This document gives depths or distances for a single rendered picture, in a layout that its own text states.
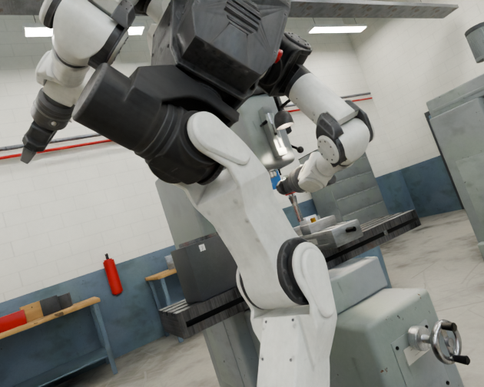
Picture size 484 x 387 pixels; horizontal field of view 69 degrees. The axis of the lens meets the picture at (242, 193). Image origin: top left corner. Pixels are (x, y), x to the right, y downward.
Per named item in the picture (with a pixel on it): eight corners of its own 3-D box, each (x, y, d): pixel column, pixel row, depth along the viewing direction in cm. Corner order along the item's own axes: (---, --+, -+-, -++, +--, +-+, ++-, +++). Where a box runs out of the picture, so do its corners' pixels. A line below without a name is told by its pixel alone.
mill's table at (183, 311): (422, 224, 170) (416, 209, 171) (183, 339, 109) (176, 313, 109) (383, 231, 190) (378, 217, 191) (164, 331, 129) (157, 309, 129)
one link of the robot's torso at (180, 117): (168, 140, 60) (182, 90, 66) (131, 167, 70) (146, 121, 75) (226, 173, 68) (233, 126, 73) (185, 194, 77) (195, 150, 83)
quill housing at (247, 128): (300, 160, 149) (275, 90, 152) (260, 170, 139) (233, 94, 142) (276, 173, 166) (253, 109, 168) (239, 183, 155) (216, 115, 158)
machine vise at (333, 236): (364, 235, 140) (354, 209, 141) (337, 247, 132) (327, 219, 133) (309, 245, 170) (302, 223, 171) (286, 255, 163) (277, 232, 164)
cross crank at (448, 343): (481, 355, 98) (465, 313, 99) (458, 375, 92) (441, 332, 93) (429, 346, 112) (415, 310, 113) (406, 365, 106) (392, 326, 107)
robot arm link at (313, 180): (294, 185, 117) (309, 176, 104) (304, 162, 119) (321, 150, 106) (311, 194, 117) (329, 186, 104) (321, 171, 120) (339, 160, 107)
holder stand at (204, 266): (253, 278, 128) (235, 225, 130) (203, 302, 114) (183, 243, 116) (234, 280, 137) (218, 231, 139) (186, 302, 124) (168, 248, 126)
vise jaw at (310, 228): (337, 223, 151) (334, 214, 151) (311, 233, 143) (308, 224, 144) (328, 226, 156) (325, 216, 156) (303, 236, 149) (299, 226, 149)
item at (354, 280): (390, 285, 134) (379, 254, 135) (323, 324, 117) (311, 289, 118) (309, 286, 177) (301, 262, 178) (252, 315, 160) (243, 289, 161)
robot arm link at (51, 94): (72, 130, 89) (90, 99, 82) (28, 105, 84) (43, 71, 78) (87, 106, 97) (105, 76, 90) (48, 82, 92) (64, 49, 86)
